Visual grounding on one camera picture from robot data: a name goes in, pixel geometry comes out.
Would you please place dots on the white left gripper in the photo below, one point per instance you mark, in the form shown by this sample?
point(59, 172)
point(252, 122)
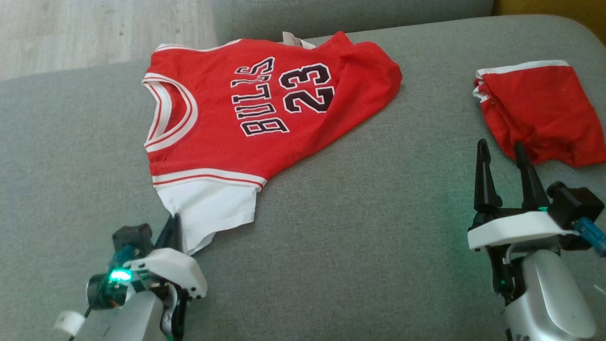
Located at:
point(175, 272)

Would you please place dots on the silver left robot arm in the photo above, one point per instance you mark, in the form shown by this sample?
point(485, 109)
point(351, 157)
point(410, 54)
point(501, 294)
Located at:
point(135, 317)

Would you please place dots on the grey and yellow sofa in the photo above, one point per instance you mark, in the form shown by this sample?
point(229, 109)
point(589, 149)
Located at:
point(331, 237)

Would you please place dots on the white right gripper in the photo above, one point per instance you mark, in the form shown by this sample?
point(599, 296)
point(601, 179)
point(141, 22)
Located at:
point(516, 229)

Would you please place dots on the red Bulls 23 jersey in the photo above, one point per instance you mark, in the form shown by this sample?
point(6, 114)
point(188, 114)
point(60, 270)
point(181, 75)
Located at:
point(213, 118)

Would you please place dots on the red shorts with white trim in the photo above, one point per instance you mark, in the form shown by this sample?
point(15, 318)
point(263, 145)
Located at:
point(535, 109)

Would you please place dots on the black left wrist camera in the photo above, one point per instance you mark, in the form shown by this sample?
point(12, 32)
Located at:
point(132, 237)

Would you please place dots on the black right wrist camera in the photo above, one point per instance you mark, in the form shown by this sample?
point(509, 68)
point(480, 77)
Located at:
point(575, 203)

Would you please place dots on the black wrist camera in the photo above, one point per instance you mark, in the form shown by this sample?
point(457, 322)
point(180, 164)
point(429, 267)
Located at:
point(132, 237)
point(575, 203)

